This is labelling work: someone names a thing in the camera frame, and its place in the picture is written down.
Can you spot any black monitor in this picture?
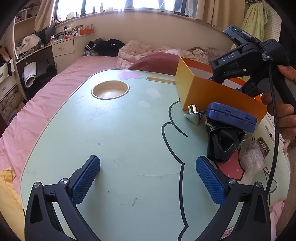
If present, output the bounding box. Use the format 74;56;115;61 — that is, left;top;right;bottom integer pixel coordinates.
35;24;56;45

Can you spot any black clothes pile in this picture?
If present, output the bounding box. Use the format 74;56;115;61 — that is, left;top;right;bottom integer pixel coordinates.
83;38;125;57

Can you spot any brown printed card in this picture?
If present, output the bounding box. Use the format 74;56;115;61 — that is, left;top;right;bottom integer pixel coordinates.
256;137;270;157

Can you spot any yellow cloth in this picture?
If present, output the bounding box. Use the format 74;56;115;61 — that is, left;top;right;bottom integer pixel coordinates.
0;167;26;241

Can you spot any person's right hand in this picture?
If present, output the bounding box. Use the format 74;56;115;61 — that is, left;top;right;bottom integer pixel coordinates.
261;65;296;142

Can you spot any beige curtain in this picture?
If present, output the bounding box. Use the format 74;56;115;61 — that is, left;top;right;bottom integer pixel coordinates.
196;0;245;30
35;0;58;32

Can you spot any pink bed sheet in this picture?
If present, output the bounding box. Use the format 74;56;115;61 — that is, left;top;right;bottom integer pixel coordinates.
0;56;119;193

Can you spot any pink fleece cloth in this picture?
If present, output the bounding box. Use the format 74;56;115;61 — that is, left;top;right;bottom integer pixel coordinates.
266;202;287;232

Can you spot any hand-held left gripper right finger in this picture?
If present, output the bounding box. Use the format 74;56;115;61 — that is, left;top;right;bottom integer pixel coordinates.
195;156;271;241

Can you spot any black textured pouch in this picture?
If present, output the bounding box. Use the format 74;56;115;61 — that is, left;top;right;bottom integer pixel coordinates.
205;116;246;163

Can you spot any pink floral duvet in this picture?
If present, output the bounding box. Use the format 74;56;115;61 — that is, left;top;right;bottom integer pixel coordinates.
116;40;181;70

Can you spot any blue tin box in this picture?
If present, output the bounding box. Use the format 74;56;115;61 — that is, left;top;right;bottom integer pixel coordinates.
205;102;258;133

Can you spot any rolled white paper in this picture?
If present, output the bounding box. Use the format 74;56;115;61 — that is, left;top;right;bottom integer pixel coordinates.
23;61;38;88

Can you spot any light green hanging garment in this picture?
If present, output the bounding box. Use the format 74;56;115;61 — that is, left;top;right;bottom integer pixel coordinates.
240;2;269;43

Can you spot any white cloth bundle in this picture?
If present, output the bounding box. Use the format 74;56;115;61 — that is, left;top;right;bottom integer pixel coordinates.
17;35;41;51

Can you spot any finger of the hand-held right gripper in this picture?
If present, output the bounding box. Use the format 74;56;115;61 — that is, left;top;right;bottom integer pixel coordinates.
207;67;252;84
235;79;263;98

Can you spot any silver mirrored perfume bottle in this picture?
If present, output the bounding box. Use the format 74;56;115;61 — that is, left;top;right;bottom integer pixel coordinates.
184;105;202;126

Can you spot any clear bubble wrap bundle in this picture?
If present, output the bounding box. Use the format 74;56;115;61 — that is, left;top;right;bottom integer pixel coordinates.
239;141;265;176

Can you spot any black cable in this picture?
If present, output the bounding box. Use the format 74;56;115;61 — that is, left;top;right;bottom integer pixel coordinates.
265;76;279;195

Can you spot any green cartoon lap desk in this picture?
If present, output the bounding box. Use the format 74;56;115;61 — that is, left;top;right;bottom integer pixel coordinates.
20;69;290;241

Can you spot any maroon corduroy pillow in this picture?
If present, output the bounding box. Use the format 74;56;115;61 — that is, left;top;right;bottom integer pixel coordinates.
128;52;183;77

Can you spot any beige clothes pile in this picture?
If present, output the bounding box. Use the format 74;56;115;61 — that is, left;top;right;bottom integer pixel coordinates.
187;47;226;66

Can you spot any orange cardboard box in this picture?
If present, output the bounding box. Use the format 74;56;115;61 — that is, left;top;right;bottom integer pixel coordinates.
175;57;269;123

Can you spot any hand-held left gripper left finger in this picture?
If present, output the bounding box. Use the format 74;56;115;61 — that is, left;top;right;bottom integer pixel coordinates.
24;155;101;241

